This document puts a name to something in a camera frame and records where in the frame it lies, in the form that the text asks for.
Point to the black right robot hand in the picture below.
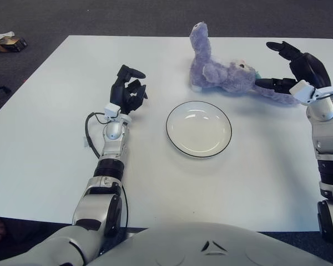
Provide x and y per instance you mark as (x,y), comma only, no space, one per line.
(313,69)

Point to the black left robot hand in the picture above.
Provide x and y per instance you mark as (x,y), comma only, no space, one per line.
(120,92)

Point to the purple plush bunny doll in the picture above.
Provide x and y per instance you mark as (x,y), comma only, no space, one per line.
(222,77)

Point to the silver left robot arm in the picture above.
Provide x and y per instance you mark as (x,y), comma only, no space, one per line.
(112,153)

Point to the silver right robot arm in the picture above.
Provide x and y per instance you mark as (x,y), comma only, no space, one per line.
(327,133)

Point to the white plate with black rim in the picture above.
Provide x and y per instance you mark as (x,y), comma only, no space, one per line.
(198,128)

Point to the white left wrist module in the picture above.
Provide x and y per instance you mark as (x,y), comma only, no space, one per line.
(111,109)

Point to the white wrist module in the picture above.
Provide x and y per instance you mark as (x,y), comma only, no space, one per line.
(302,91)
(111,109)

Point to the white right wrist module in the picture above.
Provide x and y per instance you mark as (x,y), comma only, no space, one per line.
(302,91)

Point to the dark cardboard box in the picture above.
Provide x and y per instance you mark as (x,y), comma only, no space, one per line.
(12,44)

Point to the black chair base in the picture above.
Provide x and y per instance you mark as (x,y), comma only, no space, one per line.
(0,89)

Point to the grey robot torso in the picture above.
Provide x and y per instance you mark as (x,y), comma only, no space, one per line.
(211,243)

